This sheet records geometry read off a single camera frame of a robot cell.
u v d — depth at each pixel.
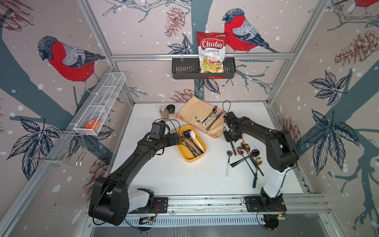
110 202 0.40
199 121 1.08
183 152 0.92
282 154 0.50
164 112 1.04
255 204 0.73
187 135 0.98
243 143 0.95
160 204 0.73
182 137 0.98
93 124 0.64
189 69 1.07
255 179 0.81
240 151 0.92
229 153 0.93
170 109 1.03
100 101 0.79
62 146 0.57
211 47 0.82
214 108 1.18
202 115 1.12
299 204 0.76
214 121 1.09
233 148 0.92
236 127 0.71
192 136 0.98
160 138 0.66
